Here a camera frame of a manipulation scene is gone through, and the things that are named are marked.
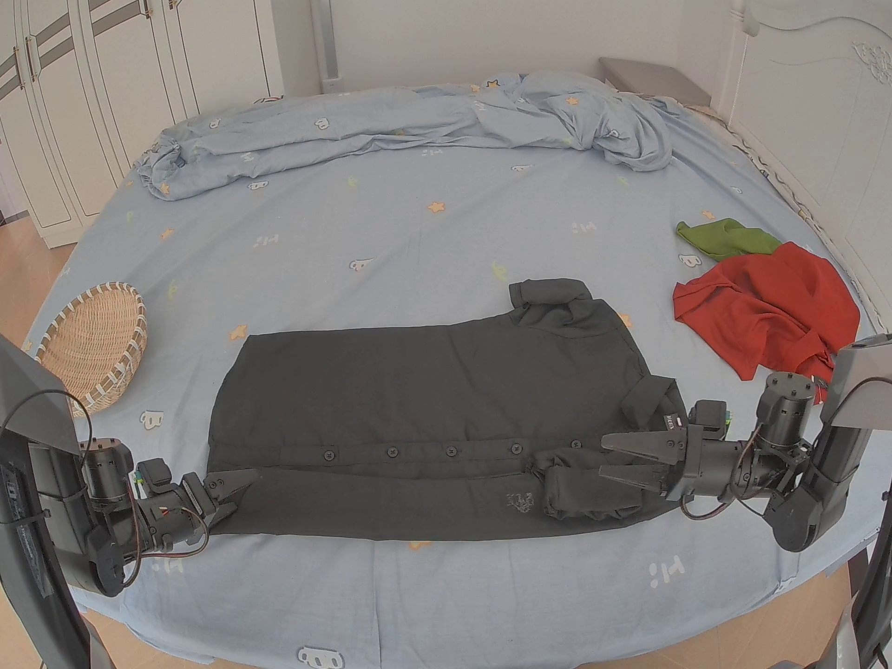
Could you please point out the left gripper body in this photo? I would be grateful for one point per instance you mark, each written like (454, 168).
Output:
(178, 513)

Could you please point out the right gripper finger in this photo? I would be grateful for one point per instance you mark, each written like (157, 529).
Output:
(641, 478)
(648, 444)

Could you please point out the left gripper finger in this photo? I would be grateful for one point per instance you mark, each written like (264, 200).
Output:
(226, 481)
(221, 515)

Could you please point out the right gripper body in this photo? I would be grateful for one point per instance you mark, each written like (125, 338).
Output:
(714, 471)

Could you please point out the black shirt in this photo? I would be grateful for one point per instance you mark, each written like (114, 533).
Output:
(418, 401)

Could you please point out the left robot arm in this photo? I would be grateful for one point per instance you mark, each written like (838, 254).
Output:
(49, 485)

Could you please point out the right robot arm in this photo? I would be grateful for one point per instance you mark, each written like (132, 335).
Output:
(829, 471)

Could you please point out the red garment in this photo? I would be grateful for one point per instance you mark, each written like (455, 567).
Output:
(766, 304)

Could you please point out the round woven basket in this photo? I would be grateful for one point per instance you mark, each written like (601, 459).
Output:
(90, 345)

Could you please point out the green garment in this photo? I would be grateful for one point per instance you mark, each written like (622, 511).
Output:
(728, 238)

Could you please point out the grey bedside table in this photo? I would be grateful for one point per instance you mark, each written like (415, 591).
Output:
(651, 79)

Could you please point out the pale blue quilt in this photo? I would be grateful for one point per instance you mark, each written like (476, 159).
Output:
(418, 126)

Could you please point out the white wardrobe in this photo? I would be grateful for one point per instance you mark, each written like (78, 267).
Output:
(104, 95)

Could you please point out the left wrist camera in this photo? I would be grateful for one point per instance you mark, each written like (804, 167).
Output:
(155, 476)

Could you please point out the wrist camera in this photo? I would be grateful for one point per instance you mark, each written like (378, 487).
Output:
(709, 419)
(155, 476)

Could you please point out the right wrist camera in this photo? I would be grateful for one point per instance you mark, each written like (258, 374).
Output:
(709, 419)

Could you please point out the grey wall duct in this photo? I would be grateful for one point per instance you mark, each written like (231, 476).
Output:
(324, 25)

